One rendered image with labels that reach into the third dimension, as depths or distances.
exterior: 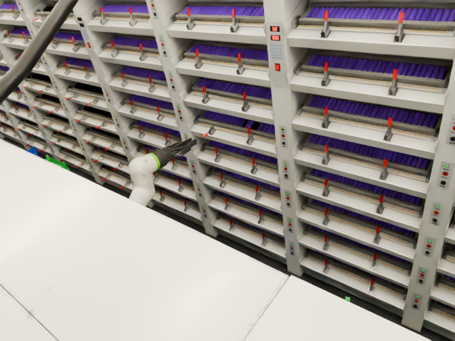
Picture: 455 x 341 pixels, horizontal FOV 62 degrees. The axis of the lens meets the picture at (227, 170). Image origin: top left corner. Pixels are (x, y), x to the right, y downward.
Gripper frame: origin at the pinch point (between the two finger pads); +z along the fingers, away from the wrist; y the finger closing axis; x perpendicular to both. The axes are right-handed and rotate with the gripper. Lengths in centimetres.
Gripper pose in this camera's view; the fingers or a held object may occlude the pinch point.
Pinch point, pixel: (189, 143)
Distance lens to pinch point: 205.5
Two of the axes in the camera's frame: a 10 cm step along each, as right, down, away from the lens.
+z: 6.1, -4.0, 6.8
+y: 7.9, 2.5, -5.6
